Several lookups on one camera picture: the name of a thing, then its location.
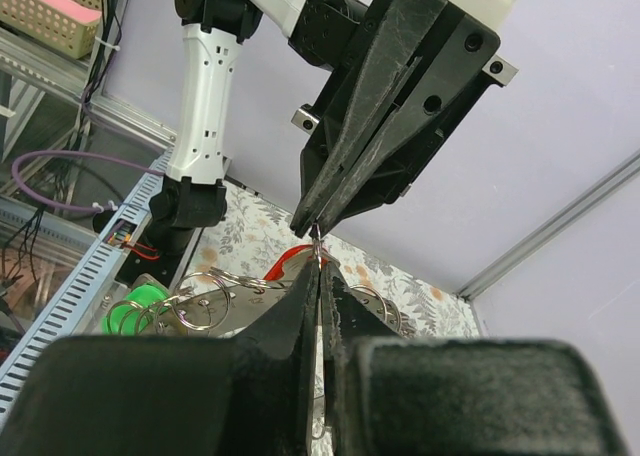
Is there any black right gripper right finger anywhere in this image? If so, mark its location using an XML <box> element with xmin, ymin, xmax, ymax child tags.
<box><xmin>320</xmin><ymin>264</ymin><xmax>625</xmax><ymax>455</ymax></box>

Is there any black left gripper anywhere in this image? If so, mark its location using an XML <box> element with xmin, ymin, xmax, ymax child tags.
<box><xmin>290</xmin><ymin>0</ymin><xmax>516</xmax><ymax>236</ymax></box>

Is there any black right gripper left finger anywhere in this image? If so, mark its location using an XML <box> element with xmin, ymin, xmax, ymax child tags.
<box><xmin>1</xmin><ymin>262</ymin><xmax>320</xmax><ymax>455</ymax></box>

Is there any metal key organizer ring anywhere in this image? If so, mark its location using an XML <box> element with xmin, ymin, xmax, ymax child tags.
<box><xmin>119</xmin><ymin>267</ymin><xmax>419</xmax><ymax>338</ymax></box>

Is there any key with red tag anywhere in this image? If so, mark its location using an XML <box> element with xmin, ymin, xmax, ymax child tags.
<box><xmin>264</xmin><ymin>228</ymin><xmax>335</xmax><ymax>284</ymax></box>

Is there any green key tag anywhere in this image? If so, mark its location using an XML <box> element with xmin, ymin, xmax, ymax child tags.
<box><xmin>102</xmin><ymin>284</ymin><xmax>168</xmax><ymax>336</ymax></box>

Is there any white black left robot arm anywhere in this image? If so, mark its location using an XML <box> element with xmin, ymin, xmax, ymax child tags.
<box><xmin>144</xmin><ymin>0</ymin><xmax>517</xmax><ymax>255</ymax></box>

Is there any floral tablecloth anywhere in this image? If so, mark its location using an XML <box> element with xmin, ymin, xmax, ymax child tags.
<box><xmin>187</xmin><ymin>183</ymin><xmax>480</xmax><ymax>338</ymax></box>

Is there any cream perforated basket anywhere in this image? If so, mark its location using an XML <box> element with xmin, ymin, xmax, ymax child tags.
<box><xmin>1</xmin><ymin>0</ymin><xmax>107</xmax><ymax>59</ymax></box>

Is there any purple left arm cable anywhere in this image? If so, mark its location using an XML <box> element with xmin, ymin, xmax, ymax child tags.
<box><xmin>12</xmin><ymin>150</ymin><xmax>166</xmax><ymax>213</ymax></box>

